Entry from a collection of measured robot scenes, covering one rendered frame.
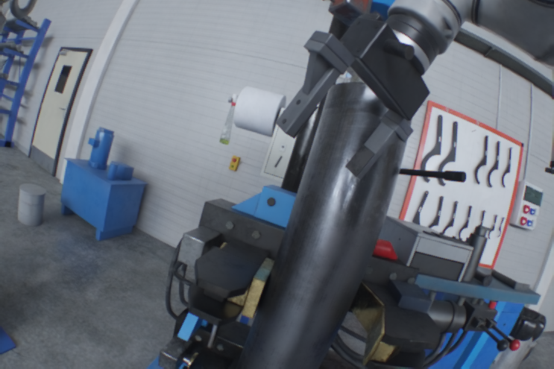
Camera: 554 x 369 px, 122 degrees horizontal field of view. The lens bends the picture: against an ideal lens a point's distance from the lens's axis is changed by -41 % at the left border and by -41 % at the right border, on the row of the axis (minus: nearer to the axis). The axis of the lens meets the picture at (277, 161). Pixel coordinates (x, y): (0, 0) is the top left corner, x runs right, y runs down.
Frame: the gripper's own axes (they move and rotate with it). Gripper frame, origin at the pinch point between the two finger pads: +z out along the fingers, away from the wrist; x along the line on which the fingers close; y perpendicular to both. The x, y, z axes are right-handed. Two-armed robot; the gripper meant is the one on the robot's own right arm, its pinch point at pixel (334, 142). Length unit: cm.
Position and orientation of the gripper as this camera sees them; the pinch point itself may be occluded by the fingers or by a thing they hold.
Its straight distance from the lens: 30.9
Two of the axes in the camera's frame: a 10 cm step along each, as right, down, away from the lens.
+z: -5.9, 7.7, 2.4
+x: 7.2, 3.6, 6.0
